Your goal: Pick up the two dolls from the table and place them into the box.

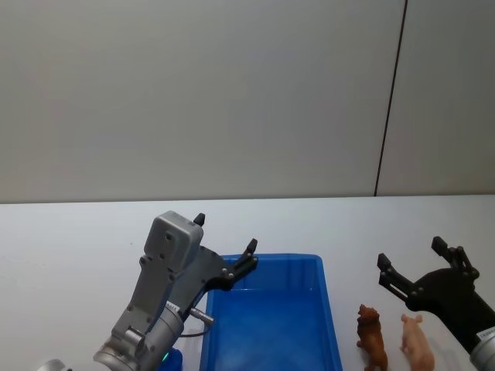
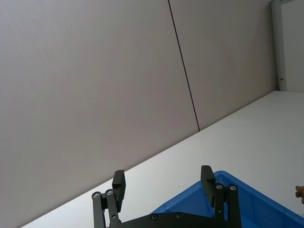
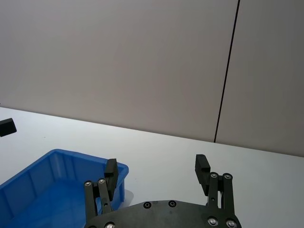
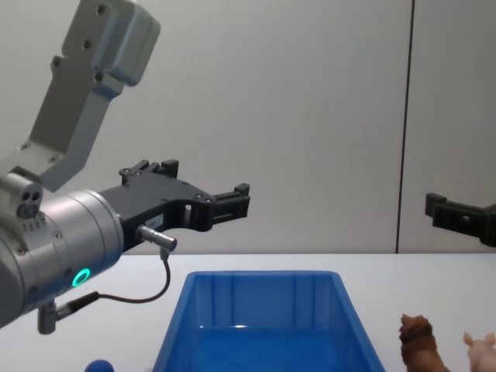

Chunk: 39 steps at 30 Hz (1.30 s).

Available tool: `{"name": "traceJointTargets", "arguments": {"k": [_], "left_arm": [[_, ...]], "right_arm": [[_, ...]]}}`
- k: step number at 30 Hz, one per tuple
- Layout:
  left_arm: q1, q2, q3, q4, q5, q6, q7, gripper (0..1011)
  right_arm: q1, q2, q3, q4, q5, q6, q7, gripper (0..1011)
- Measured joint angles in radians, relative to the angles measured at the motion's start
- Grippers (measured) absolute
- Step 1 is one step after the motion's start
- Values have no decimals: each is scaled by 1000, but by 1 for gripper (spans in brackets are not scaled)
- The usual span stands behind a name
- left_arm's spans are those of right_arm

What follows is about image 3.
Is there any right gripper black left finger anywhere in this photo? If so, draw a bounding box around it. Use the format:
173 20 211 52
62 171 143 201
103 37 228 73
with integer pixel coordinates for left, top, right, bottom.
83 158 119 223

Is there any blue plastic bin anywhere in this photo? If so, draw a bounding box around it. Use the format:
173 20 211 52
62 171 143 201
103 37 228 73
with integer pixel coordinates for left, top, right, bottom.
0 149 129 228

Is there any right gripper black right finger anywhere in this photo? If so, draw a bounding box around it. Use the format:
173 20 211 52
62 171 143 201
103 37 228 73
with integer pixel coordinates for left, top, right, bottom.
195 154 237 216

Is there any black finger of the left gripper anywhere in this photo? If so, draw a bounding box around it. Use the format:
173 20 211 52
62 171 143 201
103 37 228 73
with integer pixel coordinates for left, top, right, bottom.
0 118 17 138

